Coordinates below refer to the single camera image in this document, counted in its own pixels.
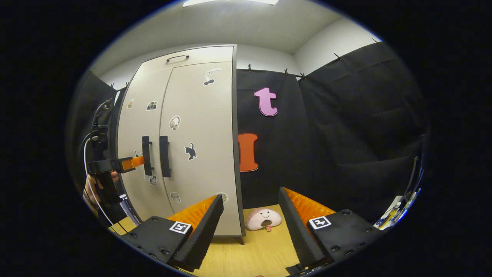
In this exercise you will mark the white and grey cabinet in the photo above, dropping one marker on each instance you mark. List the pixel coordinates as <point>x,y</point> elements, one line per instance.
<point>235,154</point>

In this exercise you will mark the black backdrop cloth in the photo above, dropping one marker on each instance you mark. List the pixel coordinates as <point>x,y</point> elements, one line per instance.
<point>346,134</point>

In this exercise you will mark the white cabinet door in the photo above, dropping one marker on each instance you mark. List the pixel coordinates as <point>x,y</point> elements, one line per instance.
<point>207,134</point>
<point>130,127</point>

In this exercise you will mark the white cabinet drawer front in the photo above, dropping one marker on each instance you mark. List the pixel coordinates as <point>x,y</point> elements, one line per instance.
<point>207,54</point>

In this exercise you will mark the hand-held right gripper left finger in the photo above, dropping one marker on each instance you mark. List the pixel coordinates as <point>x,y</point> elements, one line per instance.
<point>203,234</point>

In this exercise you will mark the pink plush toy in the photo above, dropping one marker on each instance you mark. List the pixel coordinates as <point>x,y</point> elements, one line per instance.
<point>263,217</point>

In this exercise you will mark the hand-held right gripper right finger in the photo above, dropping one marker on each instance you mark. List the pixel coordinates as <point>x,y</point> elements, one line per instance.
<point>296,231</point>

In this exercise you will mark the large ceiling light panel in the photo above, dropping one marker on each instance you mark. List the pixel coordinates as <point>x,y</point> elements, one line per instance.
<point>230,2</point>

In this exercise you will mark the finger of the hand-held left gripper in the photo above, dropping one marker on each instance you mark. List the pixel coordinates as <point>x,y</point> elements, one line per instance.
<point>136,161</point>

